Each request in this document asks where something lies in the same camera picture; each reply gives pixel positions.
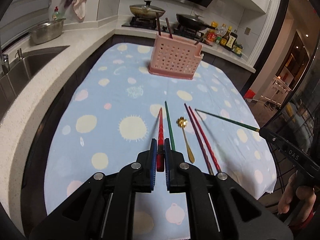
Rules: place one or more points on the small green-label jar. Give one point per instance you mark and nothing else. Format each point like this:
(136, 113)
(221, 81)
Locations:
(218, 40)

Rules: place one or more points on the blue patterned tablecloth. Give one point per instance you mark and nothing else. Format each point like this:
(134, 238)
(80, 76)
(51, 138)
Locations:
(113, 116)

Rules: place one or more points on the white cabinet furniture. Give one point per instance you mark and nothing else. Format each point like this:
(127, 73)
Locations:
(276, 92)

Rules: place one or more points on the brown sauce bottle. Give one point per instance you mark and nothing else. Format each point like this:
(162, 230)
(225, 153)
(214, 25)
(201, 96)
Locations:
(225, 37)

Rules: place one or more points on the red bag on floor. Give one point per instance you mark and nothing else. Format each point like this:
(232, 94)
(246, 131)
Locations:
(249, 94)

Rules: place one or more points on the clear plastic bottle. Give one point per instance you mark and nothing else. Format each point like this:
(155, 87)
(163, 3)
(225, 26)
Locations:
(221, 31)

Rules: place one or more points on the brass wok with lid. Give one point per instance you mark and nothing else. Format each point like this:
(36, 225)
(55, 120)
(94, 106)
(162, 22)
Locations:
(146, 10)

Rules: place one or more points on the dark soy sauce bottle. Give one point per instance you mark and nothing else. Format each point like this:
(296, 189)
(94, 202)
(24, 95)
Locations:
(232, 38)

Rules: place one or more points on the maroon chopstick group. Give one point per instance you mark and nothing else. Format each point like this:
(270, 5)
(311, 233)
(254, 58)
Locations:
(169, 28)
(209, 167)

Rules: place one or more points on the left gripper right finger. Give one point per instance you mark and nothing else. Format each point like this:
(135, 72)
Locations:
(174, 176)

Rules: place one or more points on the pink perforated utensil holder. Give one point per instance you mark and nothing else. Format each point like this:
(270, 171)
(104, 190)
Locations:
(175, 56)

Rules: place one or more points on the steel colander bowl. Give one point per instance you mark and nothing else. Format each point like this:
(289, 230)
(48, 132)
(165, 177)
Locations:
(47, 31)

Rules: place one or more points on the dark jars at end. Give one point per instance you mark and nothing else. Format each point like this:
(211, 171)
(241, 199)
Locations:
(237, 49)

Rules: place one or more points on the person's right hand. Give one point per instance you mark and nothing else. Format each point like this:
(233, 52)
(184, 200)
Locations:
(305, 195)

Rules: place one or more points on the green chopstick group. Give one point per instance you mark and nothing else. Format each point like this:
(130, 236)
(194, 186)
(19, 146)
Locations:
(252, 128)
(172, 142)

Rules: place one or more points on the black wok with lid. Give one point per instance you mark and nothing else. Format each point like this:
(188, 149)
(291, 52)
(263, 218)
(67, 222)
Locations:
(193, 22)

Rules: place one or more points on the gold flower spoon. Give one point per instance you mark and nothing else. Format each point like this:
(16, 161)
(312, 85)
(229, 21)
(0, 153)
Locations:
(182, 123)

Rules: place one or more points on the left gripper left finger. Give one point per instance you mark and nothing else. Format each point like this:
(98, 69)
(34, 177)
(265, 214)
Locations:
(147, 175)

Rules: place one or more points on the dark brown chopstick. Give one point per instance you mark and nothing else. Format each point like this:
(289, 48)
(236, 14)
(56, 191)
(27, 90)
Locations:
(158, 24)

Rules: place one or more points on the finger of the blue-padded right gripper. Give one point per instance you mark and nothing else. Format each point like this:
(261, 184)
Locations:
(268, 135)

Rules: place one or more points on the stainless steel sink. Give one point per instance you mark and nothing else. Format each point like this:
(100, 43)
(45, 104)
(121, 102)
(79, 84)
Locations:
(22, 71)

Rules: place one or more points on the black gas stove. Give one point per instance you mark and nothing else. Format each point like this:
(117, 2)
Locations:
(176, 28)

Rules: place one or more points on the red chopstick group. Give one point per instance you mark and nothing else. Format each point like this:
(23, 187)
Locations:
(214, 159)
(160, 149)

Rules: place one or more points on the green dish soap bottle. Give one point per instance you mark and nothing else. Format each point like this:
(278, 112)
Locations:
(56, 14)

